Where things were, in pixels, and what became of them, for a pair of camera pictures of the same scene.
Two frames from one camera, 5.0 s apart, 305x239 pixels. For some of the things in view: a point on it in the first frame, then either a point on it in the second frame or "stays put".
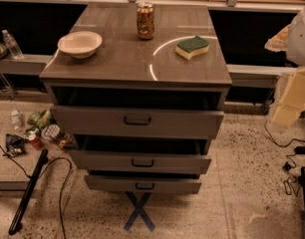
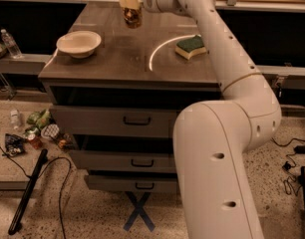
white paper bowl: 81,45 stays put
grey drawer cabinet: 139,88 stays put
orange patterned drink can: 146,22 → 132,17
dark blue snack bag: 14,144 stays put
